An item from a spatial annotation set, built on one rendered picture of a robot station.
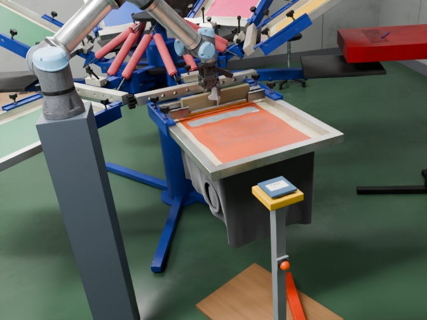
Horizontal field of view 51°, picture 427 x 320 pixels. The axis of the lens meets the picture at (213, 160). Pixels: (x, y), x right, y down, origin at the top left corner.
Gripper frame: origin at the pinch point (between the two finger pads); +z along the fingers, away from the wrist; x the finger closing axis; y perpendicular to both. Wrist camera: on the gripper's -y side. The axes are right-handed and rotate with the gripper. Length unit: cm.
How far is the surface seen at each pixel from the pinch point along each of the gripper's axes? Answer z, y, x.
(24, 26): -27, 76, -137
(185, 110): 0.0, 17.5, 2.8
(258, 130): 5.3, -6.0, 31.5
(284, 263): 34, 13, 82
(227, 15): -15, -64, -120
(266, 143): 5.3, -2.3, 44.8
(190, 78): -5.1, 2.7, -26.8
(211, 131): 5.3, 12.0, 20.0
